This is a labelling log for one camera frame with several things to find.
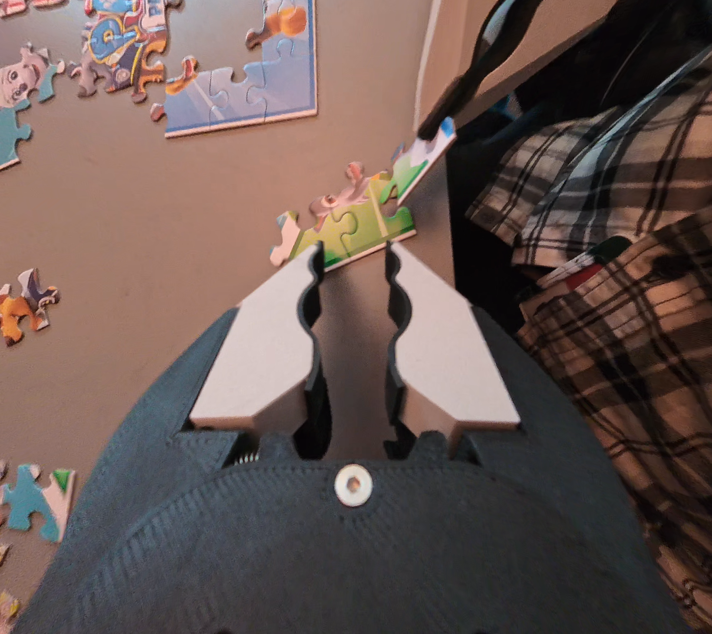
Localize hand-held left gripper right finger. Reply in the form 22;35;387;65
383;242;522;459

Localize plaid shirt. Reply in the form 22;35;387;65
464;63;712;634

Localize teal green corner puzzle piece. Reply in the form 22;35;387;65
0;464;77;544

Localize orange dog face puzzle piece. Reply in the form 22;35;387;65
0;268;61;348

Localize grey purple puzzle piece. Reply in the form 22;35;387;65
66;55;137;99

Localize green puzzle section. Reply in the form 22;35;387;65
270;161;418;270

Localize assembled light blue puzzle section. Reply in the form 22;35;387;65
149;0;319;139

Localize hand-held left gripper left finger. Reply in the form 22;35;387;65
191;242;333;459

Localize assembled teal puzzle section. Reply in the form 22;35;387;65
0;43;66;171

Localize green white blue puzzle piece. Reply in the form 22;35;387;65
392;116;457;203

